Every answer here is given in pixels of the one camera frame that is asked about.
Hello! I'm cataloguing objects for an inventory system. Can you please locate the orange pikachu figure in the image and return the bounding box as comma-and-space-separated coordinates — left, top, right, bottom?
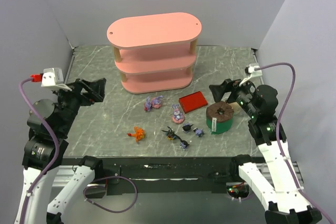
127, 126, 145, 143

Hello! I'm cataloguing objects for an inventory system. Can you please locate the black winged pikachu figure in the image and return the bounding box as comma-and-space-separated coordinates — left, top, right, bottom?
162, 126, 180, 140

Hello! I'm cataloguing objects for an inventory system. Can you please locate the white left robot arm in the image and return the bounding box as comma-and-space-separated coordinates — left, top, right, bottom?
14, 74, 107, 223

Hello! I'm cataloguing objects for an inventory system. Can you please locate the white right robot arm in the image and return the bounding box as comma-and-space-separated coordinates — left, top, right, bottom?
209, 79, 322, 223

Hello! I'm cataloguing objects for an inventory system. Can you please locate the pink three-tier wooden shelf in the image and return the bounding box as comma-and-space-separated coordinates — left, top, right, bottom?
107, 12, 202, 94

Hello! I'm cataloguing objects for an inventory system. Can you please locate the beige pump bottle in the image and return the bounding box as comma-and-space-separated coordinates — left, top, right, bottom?
230, 102, 241, 115

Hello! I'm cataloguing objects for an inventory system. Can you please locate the red flat box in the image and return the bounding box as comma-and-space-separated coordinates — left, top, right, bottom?
178, 91, 208, 113

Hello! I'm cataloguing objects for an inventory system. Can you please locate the purple black figure right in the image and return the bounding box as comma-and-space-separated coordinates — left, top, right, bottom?
193, 128, 204, 137

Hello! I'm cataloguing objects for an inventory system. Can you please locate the purple black figure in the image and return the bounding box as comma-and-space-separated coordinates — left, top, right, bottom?
182, 123, 193, 133
193, 128, 204, 137
180, 139, 190, 150

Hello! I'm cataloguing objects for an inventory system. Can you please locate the purple black figure upper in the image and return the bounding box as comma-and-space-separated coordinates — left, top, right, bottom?
182, 123, 193, 133

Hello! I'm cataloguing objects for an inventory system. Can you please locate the small purple bunny figure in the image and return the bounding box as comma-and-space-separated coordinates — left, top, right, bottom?
144, 97, 153, 112

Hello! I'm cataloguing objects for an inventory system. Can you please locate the lying purple bunny pink base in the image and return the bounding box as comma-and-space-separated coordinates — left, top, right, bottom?
151, 95, 163, 109

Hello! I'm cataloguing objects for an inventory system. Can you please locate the purple black figure lower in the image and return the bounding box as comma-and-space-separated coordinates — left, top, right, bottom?
180, 139, 190, 150

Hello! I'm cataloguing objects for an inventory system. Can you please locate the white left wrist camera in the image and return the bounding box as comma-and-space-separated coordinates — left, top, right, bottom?
41, 68, 64, 88

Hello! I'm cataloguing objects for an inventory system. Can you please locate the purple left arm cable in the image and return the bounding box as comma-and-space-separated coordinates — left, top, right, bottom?
13, 74, 59, 224

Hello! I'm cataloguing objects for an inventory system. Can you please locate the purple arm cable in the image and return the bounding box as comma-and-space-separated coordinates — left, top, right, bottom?
256, 62, 334, 224
13, 74, 59, 224

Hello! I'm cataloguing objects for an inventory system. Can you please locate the aluminium rail frame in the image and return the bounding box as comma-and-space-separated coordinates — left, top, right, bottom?
52, 161, 303, 187

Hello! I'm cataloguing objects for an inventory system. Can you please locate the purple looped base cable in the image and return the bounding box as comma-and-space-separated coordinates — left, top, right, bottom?
82, 175, 138, 214

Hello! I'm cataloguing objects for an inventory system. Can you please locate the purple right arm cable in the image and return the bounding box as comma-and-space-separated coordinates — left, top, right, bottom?
256, 62, 334, 224

